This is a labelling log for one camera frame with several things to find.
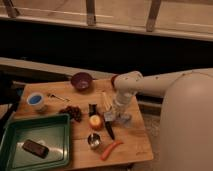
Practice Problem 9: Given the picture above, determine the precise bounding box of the light blue towel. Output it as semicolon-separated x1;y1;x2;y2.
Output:
104;111;132;127

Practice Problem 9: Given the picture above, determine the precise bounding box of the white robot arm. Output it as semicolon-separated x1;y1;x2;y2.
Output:
112;68;213;171

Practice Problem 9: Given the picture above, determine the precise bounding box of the yellow banana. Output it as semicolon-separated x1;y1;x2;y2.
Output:
102;91;112;111

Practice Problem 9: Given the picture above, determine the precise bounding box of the red bowl blue inside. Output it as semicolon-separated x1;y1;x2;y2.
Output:
111;75;118;87

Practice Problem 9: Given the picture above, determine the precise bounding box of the small dark object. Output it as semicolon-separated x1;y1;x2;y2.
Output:
89;104;97;116

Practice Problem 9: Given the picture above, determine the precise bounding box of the red yellow apple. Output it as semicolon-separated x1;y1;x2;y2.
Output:
89;115;103;130

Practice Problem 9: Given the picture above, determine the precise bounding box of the purple bowl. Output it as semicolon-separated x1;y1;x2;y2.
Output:
70;72;93;91

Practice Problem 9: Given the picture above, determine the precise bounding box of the dark grape bunch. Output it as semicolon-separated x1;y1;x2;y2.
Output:
60;106;82;122

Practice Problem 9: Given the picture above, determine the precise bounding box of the small metal cup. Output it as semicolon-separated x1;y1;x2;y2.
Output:
87;133;101;149

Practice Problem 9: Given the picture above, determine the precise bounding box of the orange carrot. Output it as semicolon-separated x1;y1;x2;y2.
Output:
100;140;123;161

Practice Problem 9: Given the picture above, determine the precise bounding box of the metal fork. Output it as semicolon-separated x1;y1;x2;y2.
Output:
47;93;69;102

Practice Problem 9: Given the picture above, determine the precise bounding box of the green plastic tray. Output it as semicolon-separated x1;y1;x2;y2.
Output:
0;114;70;171

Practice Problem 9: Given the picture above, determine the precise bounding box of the dark brown sponge block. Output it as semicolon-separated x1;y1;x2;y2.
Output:
22;139;49;158

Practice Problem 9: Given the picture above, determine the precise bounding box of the black handled knife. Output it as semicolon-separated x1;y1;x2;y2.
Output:
104;119;115;140

